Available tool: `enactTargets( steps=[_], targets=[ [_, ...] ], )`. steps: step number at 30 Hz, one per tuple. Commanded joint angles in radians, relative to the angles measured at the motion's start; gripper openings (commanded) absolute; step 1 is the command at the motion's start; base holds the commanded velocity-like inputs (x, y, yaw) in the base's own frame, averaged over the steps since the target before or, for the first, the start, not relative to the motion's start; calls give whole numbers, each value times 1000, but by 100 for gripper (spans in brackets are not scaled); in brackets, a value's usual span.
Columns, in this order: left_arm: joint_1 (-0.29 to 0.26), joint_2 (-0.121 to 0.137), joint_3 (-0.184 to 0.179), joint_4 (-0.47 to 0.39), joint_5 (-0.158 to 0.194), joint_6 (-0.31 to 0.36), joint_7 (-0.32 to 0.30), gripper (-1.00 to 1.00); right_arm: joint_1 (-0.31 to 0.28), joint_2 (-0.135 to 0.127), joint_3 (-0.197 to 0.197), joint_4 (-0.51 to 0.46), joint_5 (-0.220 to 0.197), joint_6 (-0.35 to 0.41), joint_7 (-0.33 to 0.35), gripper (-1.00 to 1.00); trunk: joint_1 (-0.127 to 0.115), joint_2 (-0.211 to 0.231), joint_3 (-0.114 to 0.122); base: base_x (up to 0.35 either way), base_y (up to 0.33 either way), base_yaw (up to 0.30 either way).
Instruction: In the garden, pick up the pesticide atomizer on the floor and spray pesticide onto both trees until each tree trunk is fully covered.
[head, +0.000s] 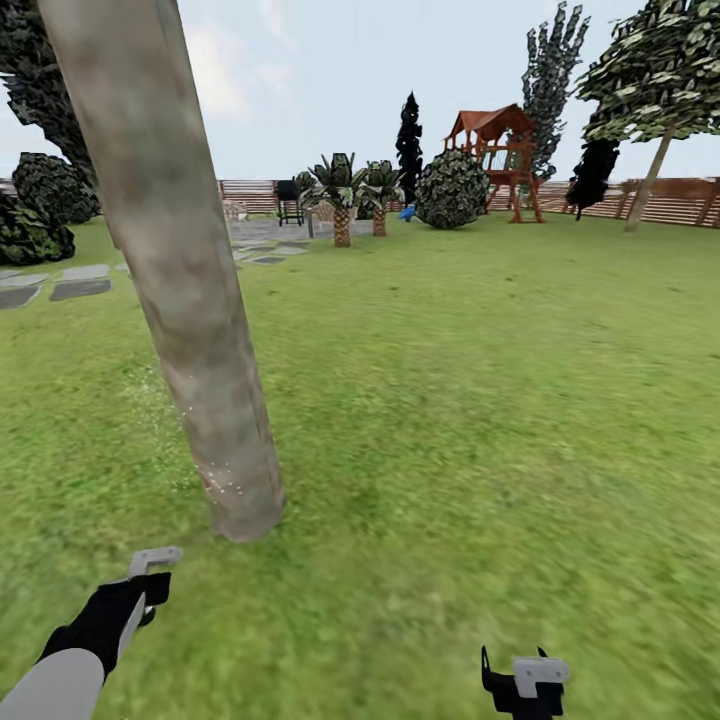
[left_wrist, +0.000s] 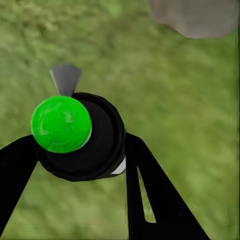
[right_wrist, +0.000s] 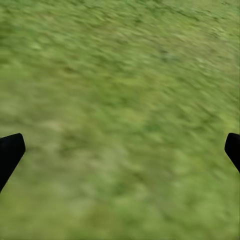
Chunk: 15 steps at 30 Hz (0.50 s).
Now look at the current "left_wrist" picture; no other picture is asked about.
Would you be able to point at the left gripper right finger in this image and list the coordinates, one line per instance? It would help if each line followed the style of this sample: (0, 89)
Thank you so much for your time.
(174, 220)

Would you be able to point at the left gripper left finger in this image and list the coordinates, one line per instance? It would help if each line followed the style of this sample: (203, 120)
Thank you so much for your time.
(17, 163)

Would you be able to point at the pesticide atomizer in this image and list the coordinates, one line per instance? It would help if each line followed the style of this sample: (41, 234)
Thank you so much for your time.
(78, 136)

